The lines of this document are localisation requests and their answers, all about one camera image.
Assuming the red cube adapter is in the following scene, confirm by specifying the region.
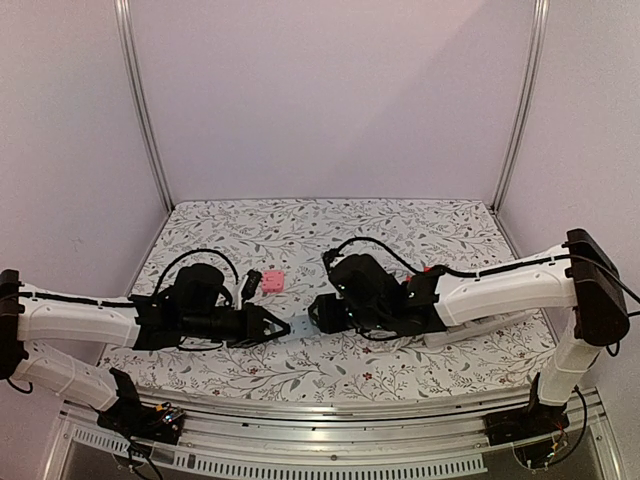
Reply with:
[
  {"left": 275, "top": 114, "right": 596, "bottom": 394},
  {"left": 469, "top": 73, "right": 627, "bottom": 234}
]
[{"left": 406, "top": 267, "right": 431, "bottom": 281}]

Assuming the aluminium frame post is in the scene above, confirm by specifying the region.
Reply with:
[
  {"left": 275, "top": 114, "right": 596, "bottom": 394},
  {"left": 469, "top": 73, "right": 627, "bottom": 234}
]
[
  {"left": 114, "top": 0, "right": 175, "bottom": 213},
  {"left": 490, "top": 0, "right": 550, "bottom": 216}
]

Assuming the pink plug adapter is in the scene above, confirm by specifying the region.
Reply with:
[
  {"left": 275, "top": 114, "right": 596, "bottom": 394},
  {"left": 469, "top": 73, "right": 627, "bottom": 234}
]
[{"left": 261, "top": 270, "right": 285, "bottom": 294}]

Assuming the floral patterned table mat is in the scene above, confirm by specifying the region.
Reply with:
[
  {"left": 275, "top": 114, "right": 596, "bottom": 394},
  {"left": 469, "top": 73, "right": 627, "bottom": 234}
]
[{"left": 100, "top": 199, "right": 555, "bottom": 403}]

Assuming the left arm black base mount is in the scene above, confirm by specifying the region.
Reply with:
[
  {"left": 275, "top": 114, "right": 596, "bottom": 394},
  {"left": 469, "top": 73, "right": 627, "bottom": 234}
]
[{"left": 97, "top": 399, "right": 186, "bottom": 445}]

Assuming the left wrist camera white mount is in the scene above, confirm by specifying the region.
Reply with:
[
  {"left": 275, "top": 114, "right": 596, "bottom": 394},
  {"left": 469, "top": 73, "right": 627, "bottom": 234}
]
[{"left": 238, "top": 269, "right": 262, "bottom": 305}]

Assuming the left aluminium frame post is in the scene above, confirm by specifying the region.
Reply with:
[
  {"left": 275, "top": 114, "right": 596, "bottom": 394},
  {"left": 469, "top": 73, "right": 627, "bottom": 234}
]
[{"left": 114, "top": 0, "right": 175, "bottom": 213}]

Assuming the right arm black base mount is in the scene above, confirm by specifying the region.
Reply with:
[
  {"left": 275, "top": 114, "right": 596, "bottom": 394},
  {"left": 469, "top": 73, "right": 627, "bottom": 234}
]
[{"left": 482, "top": 402, "right": 570, "bottom": 446}]

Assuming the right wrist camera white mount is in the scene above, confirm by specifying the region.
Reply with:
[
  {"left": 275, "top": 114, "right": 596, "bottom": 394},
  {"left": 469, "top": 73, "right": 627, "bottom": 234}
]
[{"left": 322, "top": 248, "right": 340, "bottom": 273}]

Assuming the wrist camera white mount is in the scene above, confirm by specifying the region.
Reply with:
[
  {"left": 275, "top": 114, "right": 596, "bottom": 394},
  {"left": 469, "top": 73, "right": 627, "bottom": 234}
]
[
  {"left": 238, "top": 269, "right": 262, "bottom": 305},
  {"left": 322, "top": 248, "right": 340, "bottom": 273}
]

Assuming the grey blue power strip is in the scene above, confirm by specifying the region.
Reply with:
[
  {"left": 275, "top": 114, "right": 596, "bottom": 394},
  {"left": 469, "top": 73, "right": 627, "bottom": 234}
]
[{"left": 283, "top": 315, "right": 321, "bottom": 341}]

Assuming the white power strip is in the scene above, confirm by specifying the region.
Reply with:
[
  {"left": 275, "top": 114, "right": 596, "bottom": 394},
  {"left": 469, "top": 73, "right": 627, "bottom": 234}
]
[{"left": 423, "top": 312, "right": 527, "bottom": 348}]

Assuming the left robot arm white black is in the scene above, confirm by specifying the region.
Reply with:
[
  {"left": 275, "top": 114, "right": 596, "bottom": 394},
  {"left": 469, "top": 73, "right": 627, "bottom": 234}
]
[{"left": 1, "top": 259, "right": 291, "bottom": 434}]

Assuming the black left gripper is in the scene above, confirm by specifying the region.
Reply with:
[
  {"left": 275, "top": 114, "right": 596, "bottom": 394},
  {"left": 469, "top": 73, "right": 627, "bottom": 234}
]
[{"left": 181, "top": 303, "right": 289, "bottom": 350}]

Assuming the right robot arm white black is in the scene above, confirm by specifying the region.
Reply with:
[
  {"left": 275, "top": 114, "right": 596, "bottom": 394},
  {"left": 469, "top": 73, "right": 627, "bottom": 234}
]
[{"left": 308, "top": 229, "right": 637, "bottom": 436}]

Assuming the right aluminium frame post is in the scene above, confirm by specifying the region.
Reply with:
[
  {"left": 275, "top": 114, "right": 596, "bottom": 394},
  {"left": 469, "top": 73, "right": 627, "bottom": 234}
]
[{"left": 490, "top": 0, "right": 550, "bottom": 216}]

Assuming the aluminium front rail base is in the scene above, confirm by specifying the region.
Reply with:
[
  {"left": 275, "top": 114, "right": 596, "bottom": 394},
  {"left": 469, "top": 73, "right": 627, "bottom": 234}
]
[{"left": 49, "top": 387, "right": 621, "bottom": 476}]

